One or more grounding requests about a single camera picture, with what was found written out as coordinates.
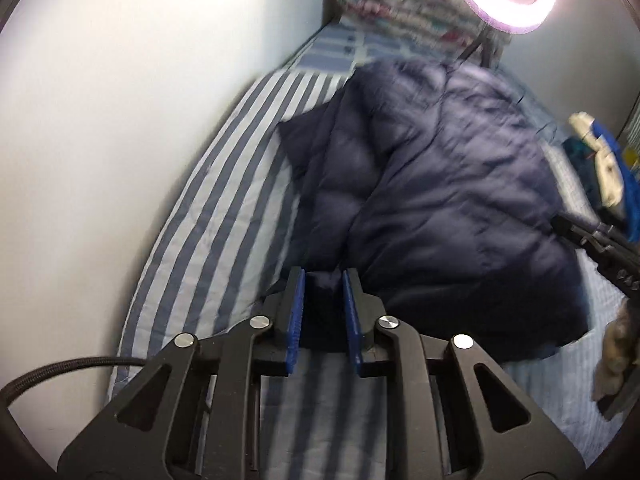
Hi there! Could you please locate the navy puffer jacket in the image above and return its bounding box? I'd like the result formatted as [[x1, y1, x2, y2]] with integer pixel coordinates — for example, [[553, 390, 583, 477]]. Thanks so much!
[[278, 58, 589, 362]]

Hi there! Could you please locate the right gloved hand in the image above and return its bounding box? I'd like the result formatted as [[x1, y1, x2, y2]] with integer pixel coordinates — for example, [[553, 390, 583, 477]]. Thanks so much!
[[592, 298, 639, 402]]

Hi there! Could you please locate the blue folded work jacket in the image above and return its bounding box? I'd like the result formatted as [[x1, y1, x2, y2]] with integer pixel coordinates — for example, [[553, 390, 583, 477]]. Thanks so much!
[[562, 112, 639, 244]]

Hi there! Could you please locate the striped blue white bedspread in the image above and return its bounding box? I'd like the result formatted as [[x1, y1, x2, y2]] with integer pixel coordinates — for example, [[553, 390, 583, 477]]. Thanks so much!
[[118, 68, 622, 479]]

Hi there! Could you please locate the folded floral quilt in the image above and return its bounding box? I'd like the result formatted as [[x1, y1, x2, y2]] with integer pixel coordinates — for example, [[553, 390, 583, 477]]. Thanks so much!
[[336, 0, 485, 54]]

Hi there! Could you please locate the blue checkered bed sheet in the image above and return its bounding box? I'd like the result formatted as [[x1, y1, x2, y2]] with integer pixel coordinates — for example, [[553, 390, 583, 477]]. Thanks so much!
[[284, 24, 447, 75]]

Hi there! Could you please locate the black braided cable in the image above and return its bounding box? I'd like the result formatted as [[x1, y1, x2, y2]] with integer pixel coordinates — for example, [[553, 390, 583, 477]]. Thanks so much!
[[0, 355, 149, 416]]

